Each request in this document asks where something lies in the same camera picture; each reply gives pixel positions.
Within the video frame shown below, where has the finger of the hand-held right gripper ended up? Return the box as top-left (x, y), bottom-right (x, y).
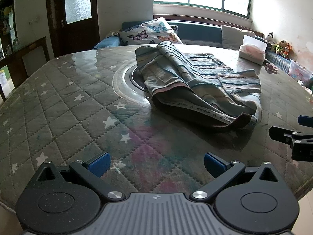
top-left (268, 126), bottom-right (313, 162)
top-left (298, 115), bottom-right (313, 127)

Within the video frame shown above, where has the butterfly print pillow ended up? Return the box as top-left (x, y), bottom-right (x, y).
top-left (119, 17), bottom-right (184, 46)

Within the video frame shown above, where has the dark wooden shelf cabinet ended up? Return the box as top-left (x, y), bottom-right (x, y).
top-left (0, 0), bottom-right (19, 61)

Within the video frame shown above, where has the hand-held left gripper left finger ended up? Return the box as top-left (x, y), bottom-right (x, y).
top-left (32, 152), bottom-right (126, 202)

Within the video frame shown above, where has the black and white plush toy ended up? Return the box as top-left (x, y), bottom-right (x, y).
top-left (265, 31), bottom-right (275, 52)

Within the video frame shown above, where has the small pink toy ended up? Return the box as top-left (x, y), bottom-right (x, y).
top-left (265, 62), bottom-right (279, 73)

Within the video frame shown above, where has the round built-in induction cooker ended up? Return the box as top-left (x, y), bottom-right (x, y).
top-left (123, 65), bottom-right (153, 95)

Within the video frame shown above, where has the clear plastic storage box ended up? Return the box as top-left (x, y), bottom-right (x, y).
top-left (288, 59), bottom-right (313, 81)

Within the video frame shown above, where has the white tissue pack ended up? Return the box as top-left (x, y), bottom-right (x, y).
top-left (238, 35), bottom-right (267, 65)

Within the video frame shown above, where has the orange plush toy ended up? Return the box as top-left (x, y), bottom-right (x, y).
top-left (282, 43), bottom-right (294, 59)

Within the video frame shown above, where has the grey pillow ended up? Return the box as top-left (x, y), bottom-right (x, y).
top-left (221, 25), bottom-right (256, 52)

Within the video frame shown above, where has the grey quilted star table cover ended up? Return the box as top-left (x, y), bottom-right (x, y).
top-left (0, 44), bottom-right (313, 211)

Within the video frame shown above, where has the dark wooden sideboard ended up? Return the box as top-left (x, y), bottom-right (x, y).
top-left (0, 37), bottom-right (50, 101)

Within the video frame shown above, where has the dark blue sofa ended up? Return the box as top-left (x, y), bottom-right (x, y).
top-left (93, 21), bottom-right (313, 79)

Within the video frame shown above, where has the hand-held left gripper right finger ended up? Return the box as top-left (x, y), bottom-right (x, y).
top-left (189, 152), bottom-right (282, 201)

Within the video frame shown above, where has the dark wooden door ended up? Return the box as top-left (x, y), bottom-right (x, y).
top-left (46, 0), bottom-right (101, 59)

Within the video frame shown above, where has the light blue cushion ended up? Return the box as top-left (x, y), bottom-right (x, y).
top-left (93, 35), bottom-right (120, 49)

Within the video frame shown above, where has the blue striped towel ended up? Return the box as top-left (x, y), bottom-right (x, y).
top-left (135, 42), bottom-right (263, 129)

